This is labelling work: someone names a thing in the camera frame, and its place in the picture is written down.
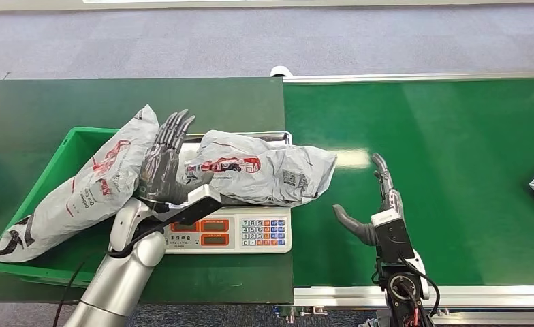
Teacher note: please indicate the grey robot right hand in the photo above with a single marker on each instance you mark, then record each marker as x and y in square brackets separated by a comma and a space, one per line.
[386, 194]

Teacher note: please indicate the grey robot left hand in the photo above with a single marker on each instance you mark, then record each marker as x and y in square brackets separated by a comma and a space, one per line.
[161, 171]

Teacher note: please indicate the grey package with QR code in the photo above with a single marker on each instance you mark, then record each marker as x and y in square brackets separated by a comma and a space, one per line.
[267, 176]

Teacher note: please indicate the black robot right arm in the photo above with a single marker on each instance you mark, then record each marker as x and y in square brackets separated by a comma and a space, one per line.
[402, 289]

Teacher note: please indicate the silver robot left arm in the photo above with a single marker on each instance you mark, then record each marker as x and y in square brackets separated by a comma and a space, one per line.
[118, 280]

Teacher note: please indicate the large grey red-printed package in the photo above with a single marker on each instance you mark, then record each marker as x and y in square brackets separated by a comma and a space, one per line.
[82, 194]

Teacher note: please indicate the green conveyor belt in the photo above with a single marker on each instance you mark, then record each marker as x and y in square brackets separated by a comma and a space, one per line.
[474, 126]

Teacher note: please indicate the white conveyor end cap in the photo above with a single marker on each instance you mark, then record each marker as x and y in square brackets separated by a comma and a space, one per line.
[280, 72]

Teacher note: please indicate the white electronic weighing scale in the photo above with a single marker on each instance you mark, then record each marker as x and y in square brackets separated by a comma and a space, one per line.
[231, 246]

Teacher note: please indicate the green plastic crate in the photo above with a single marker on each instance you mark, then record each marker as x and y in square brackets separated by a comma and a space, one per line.
[46, 171]

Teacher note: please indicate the dark green table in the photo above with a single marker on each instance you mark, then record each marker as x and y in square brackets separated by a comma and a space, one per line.
[68, 99]

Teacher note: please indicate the steel scale tray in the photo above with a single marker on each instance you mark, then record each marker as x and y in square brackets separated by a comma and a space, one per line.
[276, 135]

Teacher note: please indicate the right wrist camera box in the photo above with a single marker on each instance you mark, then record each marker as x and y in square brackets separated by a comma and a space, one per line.
[393, 237]

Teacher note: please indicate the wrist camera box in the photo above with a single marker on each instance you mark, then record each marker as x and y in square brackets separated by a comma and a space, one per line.
[199, 198]
[393, 237]

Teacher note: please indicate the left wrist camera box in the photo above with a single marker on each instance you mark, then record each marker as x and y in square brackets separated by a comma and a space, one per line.
[199, 198]

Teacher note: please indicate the metal conveyor bracket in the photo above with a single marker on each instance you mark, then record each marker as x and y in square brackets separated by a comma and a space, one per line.
[301, 312]

